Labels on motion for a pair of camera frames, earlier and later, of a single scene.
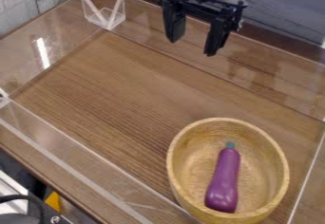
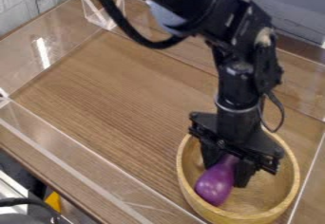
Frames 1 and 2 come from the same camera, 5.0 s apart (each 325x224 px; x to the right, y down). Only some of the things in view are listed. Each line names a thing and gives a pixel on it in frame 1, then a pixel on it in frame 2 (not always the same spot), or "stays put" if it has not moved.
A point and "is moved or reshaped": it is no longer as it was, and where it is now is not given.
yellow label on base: [54, 201] stays put
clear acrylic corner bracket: [106, 17] stays put
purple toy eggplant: [221, 196] is moved or reshaped
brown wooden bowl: [264, 170] is moved or reshaped
